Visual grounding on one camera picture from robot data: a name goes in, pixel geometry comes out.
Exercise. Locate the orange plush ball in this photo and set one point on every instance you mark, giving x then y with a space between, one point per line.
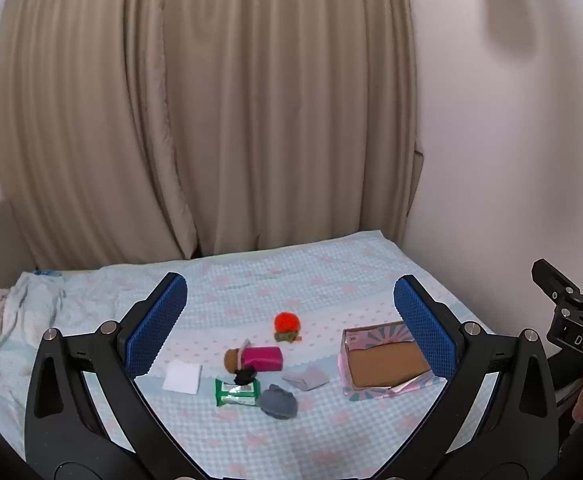
286 322

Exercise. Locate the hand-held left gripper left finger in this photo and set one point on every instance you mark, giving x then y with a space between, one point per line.
156 325

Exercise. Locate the green wet wipes packet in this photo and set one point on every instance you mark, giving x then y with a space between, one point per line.
236 396

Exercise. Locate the magenta cloth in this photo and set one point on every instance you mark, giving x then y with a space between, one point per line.
264 357

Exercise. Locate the beige pleated curtain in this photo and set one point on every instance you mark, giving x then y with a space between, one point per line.
196 110

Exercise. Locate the brown plush toy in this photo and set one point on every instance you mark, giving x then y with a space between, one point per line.
232 360

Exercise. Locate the cardboard box with pink print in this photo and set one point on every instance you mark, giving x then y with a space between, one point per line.
381 365

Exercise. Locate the black hair scrunchie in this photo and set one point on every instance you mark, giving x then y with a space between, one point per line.
245 376

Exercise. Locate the dark grey sock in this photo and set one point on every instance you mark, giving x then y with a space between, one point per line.
277 402

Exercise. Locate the light grey cloth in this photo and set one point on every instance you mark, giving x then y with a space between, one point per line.
306 379

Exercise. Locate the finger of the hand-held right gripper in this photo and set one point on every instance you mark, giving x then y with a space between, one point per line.
551 277

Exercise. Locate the light blue checked bed sheet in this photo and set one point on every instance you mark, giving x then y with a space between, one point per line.
271 440

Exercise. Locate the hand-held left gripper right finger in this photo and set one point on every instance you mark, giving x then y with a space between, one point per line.
424 330

